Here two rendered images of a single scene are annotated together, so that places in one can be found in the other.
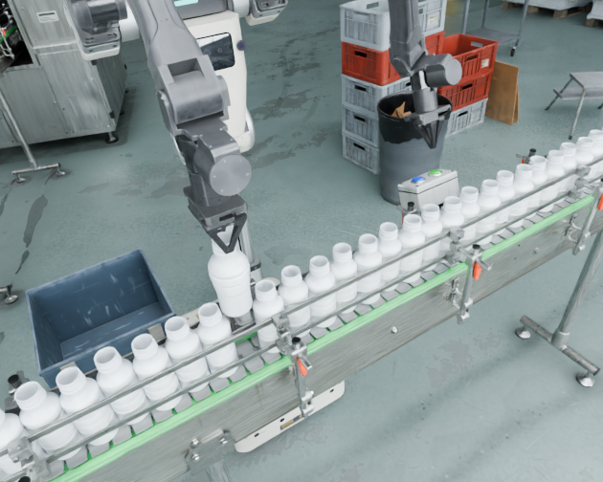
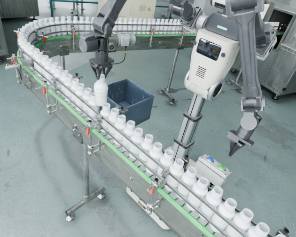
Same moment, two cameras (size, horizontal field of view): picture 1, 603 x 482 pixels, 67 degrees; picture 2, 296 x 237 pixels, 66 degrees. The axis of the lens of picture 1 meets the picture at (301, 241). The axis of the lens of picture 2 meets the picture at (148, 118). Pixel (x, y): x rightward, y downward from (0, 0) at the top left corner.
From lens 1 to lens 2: 0.97 m
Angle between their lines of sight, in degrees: 51
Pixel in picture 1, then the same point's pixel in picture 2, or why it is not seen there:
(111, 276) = (143, 96)
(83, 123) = (270, 83)
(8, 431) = (57, 75)
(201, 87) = (98, 22)
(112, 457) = (63, 103)
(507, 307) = not seen: outside the picture
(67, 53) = (292, 53)
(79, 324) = (130, 100)
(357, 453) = not seen: outside the picture
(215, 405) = (81, 121)
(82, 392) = (67, 82)
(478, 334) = not seen: outside the picture
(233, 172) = (83, 45)
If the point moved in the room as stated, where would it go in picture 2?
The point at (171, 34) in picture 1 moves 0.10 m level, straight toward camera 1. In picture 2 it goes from (107, 6) to (82, 5)
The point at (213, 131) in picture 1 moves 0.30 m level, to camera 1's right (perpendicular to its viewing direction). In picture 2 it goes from (92, 34) to (104, 67)
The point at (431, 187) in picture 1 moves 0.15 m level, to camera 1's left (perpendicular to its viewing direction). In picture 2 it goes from (206, 165) to (191, 142)
